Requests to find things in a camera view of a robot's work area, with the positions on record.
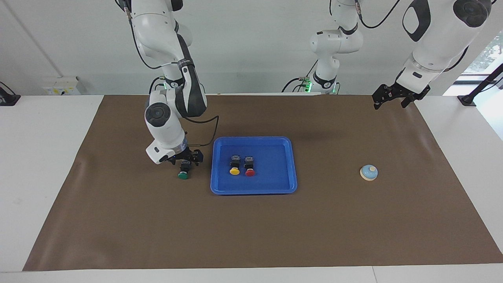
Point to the red mushroom push button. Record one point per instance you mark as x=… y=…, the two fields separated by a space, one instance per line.
x=250 y=172

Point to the white wall socket box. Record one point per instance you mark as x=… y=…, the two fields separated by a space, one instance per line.
x=63 y=88

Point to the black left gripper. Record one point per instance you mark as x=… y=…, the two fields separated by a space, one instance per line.
x=397 y=92

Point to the light blue desk bell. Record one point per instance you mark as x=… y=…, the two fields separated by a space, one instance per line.
x=369 y=171

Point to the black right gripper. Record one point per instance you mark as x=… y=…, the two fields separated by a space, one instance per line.
x=188 y=154

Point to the black angled stand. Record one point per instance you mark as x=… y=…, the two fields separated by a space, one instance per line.
x=467 y=100

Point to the yellow mushroom push button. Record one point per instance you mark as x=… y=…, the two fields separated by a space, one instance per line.
x=234 y=171

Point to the blue plastic tray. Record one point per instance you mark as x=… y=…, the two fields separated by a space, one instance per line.
x=275 y=177

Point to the window with greenery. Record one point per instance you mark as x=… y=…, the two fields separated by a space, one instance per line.
x=491 y=55

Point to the black table clamp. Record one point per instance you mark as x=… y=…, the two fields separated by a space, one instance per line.
x=8 y=100

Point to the green mushroom push button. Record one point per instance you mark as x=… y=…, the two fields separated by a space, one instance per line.
x=183 y=175

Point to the brown table mat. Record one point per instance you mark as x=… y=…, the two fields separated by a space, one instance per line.
x=251 y=236

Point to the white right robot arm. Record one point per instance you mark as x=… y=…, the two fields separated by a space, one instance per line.
x=165 y=133

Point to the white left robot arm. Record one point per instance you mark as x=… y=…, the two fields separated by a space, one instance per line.
x=436 y=35

